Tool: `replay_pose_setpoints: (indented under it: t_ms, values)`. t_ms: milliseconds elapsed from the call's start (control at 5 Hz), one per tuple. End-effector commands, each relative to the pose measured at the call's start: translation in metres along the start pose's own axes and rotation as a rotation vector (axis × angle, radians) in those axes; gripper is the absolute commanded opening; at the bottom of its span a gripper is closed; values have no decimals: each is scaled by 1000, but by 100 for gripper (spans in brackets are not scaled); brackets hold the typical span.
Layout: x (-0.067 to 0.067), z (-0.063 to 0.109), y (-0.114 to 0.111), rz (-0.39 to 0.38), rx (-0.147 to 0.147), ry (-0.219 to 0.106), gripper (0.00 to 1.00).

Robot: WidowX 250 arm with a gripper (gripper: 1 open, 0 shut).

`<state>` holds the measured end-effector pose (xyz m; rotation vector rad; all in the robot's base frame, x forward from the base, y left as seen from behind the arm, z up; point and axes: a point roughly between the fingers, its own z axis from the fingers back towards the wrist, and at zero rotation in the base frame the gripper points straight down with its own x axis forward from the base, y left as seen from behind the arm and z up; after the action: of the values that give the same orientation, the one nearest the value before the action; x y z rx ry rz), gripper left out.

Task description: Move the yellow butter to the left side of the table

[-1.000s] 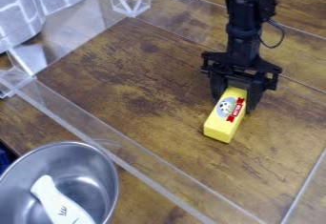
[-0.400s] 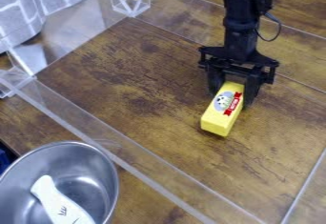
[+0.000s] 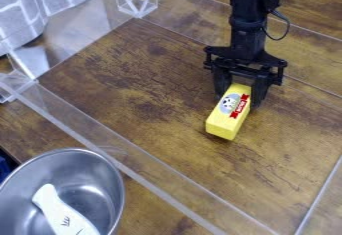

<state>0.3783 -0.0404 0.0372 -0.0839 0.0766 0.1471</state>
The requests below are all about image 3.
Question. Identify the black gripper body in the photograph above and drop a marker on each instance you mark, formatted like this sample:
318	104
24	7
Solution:
244	57

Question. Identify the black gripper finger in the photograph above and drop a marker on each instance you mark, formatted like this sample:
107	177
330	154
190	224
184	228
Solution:
258	92
222	82

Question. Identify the yellow butter block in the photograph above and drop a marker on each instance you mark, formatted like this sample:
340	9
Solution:
230	112

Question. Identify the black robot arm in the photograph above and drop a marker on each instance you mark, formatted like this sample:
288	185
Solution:
252	10

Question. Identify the silver metal bowl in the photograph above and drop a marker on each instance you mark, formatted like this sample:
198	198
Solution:
87	182

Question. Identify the grey brick pattern cloth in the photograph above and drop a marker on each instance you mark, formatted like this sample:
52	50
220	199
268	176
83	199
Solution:
23	20

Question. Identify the white toy fish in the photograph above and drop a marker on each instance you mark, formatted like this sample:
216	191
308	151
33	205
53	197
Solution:
64	219

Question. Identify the blue object at edge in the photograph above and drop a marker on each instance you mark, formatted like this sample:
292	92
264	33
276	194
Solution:
4	169

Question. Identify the clear acrylic barrier wall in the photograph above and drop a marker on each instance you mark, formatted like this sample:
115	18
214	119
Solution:
128	93

